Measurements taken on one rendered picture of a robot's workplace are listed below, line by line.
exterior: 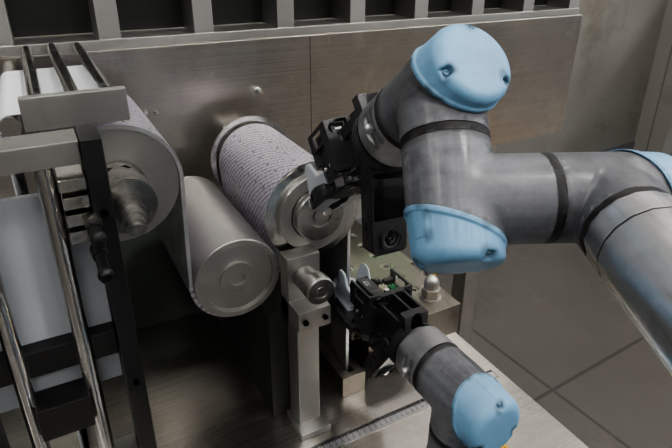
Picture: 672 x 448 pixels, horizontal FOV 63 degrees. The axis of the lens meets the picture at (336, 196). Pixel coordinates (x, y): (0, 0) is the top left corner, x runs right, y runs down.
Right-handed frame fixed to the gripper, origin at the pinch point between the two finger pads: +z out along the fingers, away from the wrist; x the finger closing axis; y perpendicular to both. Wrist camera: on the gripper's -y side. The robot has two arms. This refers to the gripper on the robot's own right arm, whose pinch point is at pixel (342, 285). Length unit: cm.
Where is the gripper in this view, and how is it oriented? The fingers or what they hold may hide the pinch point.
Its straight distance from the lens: 90.7
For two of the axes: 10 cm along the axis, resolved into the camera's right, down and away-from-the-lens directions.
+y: 0.0, -9.1, -4.1
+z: -4.8, -3.7, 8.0
